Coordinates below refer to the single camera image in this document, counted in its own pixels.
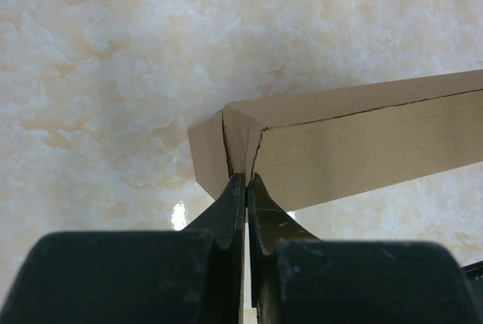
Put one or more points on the brown cardboard box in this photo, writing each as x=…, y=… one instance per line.
x=320, y=146

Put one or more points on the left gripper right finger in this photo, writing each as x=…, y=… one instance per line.
x=299, y=278

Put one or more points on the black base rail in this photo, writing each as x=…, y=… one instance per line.
x=474, y=273

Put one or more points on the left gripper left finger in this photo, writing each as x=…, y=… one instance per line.
x=194, y=275

